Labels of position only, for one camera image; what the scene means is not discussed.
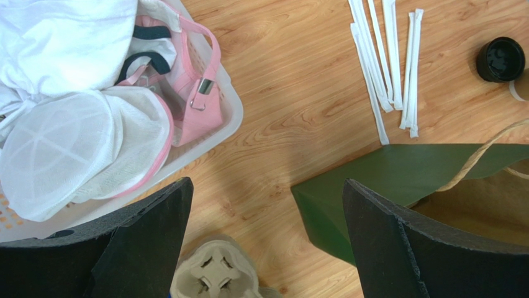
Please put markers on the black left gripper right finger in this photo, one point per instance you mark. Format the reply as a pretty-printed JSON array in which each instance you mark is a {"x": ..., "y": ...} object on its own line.
[{"x": 401, "y": 253}]

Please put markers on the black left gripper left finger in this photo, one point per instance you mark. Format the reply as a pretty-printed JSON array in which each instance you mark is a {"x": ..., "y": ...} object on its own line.
[{"x": 130, "y": 252}]

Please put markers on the green paper gift bag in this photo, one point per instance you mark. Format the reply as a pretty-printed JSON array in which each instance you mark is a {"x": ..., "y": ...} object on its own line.
[{"x": 475, "y": 195}]

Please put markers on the cardboard cup carrier tray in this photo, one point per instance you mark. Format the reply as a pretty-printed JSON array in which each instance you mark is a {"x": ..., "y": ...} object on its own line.
[{"x": 218, "y": 267}]

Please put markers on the pink white mesh pouch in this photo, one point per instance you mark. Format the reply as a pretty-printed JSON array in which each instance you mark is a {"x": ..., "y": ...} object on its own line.
[{"x": 106, "y": 143}]

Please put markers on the white wrapped straw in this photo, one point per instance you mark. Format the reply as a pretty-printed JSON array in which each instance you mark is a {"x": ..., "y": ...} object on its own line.
[
  {"x": 381, "y": 51},
  {"x": 359, "y": 16},
  {"x": 418, "y": 16},
  {"x": 363, "y": 59},
  {"x": 406, "y": 91},
  {"x": 390, "y": 21}
]

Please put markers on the white plastic basket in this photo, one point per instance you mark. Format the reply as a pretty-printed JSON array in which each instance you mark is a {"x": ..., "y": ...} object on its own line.
[{"x": 14, "y": 229}]

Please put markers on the stack of paper cups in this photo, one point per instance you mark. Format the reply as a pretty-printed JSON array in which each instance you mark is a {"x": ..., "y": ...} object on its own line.
[{"x": 519, "y": 87}]

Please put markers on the stack of black lids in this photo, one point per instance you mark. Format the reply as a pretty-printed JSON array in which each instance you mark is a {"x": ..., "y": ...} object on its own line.
[{"x": 501, "y": 60}]

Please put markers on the crumpled white cloth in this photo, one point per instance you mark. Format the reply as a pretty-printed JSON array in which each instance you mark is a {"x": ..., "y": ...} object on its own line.
[{"x": 54, "y": 48}]

